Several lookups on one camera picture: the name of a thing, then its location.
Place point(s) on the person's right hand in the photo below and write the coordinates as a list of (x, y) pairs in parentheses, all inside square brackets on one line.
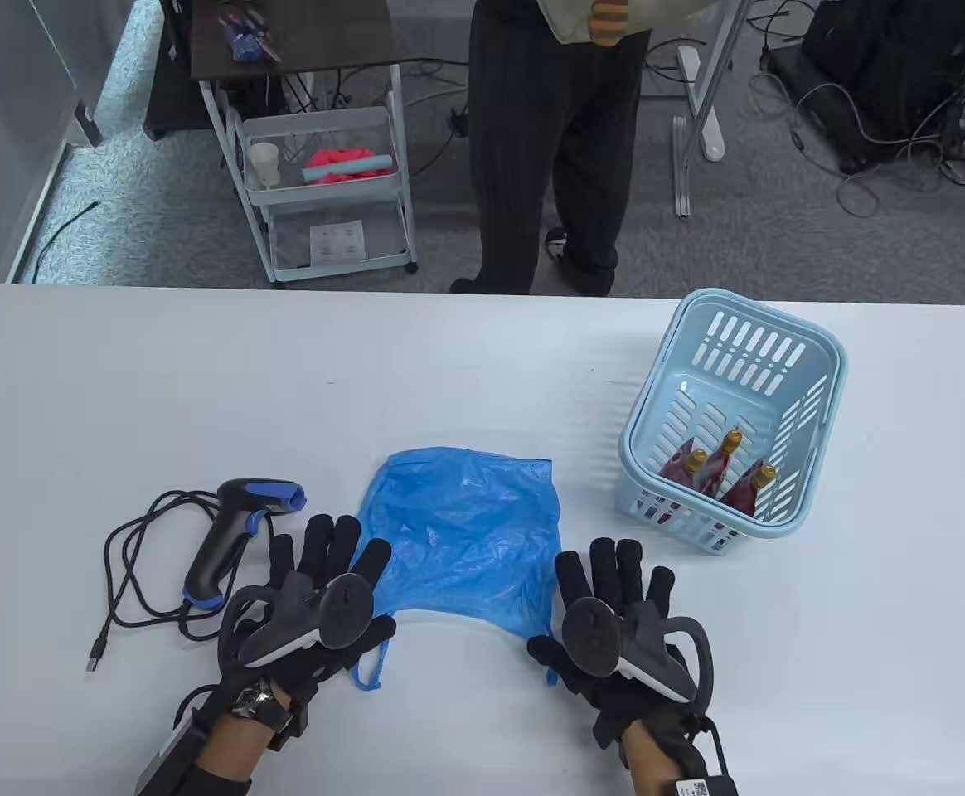
[(607, 564)]

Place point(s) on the person's left hand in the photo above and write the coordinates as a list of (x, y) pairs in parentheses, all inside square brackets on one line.
[(321, 547)]

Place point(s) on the red ketchup package gold cap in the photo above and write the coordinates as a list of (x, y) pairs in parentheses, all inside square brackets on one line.
[(681, 468), (748, 489), (719, 464)]

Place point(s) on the blue plastic bag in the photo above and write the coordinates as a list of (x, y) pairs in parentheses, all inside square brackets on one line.
[(466, 531)]

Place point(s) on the person's left forearm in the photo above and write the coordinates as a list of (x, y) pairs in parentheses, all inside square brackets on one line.
[(217, 746)]

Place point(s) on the grey white left hand controller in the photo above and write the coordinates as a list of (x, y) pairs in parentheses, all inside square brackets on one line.
[(343, 609)]

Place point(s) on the light blue plastic basket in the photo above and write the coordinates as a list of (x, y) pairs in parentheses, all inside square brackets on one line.
[(752, 406)]

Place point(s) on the printed paper sheet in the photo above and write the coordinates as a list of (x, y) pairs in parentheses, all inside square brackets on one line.
[(337, 243)]

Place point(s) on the white rolling cart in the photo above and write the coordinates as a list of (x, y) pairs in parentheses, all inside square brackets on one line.
[(325, 195)]

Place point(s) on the teal roll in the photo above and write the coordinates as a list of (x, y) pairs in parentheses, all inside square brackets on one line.
[(346, 170)]

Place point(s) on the white paper cup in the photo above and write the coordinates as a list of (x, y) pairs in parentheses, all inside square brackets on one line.
[(265, 162)]

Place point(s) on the red cloth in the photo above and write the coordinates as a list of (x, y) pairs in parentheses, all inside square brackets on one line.
[(337, 157)]

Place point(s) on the grey metal rails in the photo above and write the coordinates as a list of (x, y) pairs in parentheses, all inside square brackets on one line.
[(682, 174)]

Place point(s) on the black power adapter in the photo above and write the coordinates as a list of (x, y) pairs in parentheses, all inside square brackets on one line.
[(458, 123)]

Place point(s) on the white desk leg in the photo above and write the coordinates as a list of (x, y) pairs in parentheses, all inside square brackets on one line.
[(713, 124)]

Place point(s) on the black cabinet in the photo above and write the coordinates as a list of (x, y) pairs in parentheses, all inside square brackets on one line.
[(172, 99)]

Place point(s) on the blue packet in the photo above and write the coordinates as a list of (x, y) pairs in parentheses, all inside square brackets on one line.
[(244, 41)]

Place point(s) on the cream cloth bag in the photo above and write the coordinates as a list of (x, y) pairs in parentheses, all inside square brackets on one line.
[(565, 21)]

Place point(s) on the black computer case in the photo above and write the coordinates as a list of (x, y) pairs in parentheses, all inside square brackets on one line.
[(889, 58)]

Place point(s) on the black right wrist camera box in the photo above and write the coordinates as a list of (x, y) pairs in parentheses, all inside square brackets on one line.
[(702, 786)]

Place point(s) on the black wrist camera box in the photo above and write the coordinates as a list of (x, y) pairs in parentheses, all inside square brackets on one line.
[(702, 786), (169, 754)]

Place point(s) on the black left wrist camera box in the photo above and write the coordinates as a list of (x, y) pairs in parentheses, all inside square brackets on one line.
[(169, 754)]

